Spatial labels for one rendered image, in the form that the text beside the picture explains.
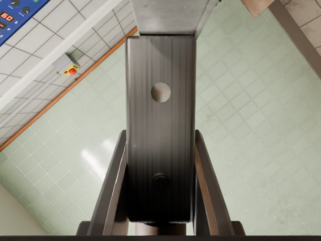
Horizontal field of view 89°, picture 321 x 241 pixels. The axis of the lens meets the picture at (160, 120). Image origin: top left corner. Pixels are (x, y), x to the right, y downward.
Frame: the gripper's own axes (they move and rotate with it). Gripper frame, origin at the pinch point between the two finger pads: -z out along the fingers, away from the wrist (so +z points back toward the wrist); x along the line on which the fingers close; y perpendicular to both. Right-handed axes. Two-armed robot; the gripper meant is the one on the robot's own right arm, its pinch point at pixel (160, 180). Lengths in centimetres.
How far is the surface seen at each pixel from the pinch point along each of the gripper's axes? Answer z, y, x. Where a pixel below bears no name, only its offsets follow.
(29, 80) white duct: -77, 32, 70
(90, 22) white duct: -92, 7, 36
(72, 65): -88, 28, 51
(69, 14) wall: -82, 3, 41
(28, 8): -63, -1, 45
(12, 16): -60, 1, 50
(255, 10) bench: -85, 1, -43
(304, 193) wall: -61, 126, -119
